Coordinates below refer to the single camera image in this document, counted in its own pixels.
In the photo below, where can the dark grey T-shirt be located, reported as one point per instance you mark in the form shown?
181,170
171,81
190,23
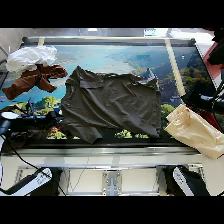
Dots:
110,100

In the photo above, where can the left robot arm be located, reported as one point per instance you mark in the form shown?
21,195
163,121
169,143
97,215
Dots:
30,181

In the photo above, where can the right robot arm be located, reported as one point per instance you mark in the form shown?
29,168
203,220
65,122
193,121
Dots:
187,180

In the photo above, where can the brown garment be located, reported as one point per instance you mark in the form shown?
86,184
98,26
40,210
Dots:
33,78

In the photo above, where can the cream garment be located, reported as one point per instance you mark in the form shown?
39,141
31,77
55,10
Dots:
196,133

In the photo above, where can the white garment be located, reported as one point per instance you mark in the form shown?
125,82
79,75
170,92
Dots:
30,56

